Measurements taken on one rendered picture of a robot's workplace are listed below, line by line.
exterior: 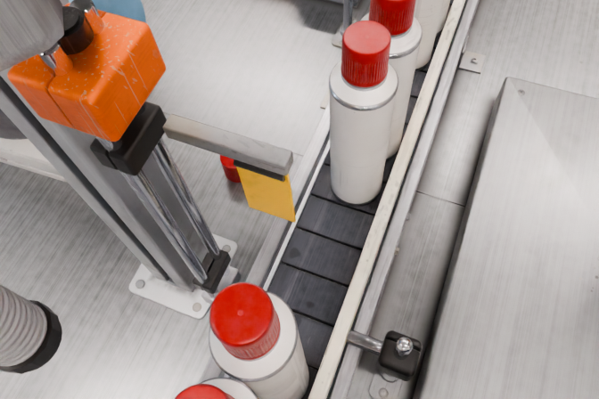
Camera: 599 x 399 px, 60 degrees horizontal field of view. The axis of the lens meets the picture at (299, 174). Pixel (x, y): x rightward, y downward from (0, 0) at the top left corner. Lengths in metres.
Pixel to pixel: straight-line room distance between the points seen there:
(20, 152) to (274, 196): 0.42
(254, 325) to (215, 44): 0.52
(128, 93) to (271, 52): 0.49
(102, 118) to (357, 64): 0.20
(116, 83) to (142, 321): 0.37
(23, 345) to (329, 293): 0.28
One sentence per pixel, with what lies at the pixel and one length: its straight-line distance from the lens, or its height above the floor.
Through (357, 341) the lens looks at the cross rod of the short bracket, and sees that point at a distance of 0.44.
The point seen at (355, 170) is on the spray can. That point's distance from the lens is 0.46.
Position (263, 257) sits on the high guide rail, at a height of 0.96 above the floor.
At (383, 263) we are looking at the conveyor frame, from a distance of 0.50.
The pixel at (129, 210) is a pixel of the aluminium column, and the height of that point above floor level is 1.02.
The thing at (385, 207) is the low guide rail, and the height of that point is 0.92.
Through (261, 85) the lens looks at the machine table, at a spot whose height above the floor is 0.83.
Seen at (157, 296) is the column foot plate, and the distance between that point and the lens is 0.56.
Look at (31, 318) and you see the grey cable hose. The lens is 0.28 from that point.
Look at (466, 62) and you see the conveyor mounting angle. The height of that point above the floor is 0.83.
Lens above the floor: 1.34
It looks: 60 degrees down
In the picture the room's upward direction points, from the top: 7 degrees counter-clockwise
